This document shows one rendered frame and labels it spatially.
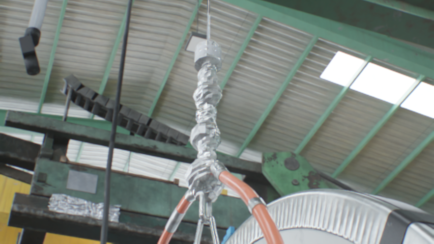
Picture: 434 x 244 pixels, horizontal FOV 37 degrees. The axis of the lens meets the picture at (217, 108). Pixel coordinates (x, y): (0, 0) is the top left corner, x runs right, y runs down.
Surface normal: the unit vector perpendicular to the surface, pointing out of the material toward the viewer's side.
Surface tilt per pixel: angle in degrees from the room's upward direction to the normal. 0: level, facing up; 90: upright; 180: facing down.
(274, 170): 90
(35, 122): 90
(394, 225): 88
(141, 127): 163
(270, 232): 64
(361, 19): 180
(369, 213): 89
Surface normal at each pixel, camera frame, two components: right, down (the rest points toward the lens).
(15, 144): 0.55, -0.53
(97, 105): -0.26, 0.68
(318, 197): -0.94, -0.23
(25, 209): 0.34, -0.60
